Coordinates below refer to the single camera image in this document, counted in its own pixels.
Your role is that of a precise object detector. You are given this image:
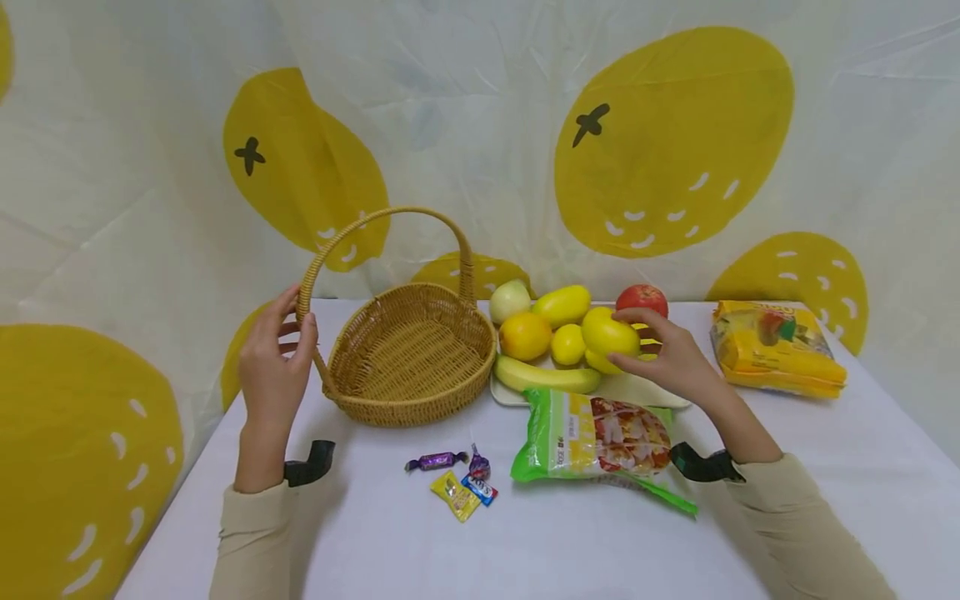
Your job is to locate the person's right hand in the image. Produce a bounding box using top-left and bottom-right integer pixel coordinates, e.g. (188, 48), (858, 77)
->
(607, 306), (726, 411)

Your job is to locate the person's left hand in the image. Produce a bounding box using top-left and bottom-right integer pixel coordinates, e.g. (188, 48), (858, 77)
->
(238, 283), (321, 433)

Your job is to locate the yellow oval fruit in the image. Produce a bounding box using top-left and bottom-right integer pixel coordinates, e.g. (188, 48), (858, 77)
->
(580, 306), (643, 358)

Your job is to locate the wicker basket with handle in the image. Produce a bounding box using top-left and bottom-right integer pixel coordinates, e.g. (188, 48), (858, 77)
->
(295, 206), (499, 429)

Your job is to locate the person's left forearm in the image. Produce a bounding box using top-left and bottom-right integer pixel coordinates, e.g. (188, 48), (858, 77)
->
(209, 417), (301, 600)

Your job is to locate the person's right forearm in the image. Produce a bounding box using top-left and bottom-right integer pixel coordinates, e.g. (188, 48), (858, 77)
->
(696, 382), (899, 600)

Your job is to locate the red apple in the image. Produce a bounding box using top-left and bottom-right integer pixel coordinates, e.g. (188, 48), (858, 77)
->
(615, 283), (670, 321)

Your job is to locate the white tray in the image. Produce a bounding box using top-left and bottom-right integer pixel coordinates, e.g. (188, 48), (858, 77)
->
(488, 323), (693, 412)

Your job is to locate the yellow curved fruit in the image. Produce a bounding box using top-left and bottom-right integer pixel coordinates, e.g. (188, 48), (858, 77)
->
(583, 347), (625, 376)

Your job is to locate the small yellow lemon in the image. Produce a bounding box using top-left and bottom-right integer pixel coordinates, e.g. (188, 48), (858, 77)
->
(549, 322), (588, 368)

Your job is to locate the yellow mango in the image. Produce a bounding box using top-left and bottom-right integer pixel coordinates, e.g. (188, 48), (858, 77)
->
(531, 284), (593, 330)

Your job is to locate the green snack bag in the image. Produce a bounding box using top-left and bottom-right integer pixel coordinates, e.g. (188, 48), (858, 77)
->
(510, 387), (699, 518)

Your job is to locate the yellow green banana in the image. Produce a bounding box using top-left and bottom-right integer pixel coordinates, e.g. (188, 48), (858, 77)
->
(492, 354), (603, 395)

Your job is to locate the orange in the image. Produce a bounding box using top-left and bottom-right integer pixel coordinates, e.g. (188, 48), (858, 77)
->
(497, 311), (554, 363)

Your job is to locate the black wrist band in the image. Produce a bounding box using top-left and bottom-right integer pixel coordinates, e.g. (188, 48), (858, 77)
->
(282, 439), (338, 489)
(668, 441), (748, 485)

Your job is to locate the pale green round fruit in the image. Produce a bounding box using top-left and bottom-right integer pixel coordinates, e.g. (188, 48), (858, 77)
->
(488, 279), (533, 327)

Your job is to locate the yellow snack bag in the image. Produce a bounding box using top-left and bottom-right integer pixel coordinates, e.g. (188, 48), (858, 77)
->
(709, 299), (849, 400)

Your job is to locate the long purple wrapped candy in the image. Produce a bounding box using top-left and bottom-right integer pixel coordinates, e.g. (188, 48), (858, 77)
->
(404, 450), (471, 473)

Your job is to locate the blue wrapped candy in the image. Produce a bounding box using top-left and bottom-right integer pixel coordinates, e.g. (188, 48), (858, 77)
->
(459, 472), (500, 508)

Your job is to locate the yellow wrapped candy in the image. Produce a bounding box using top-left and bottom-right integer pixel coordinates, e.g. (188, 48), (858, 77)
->
(428, 470), (483, 524)

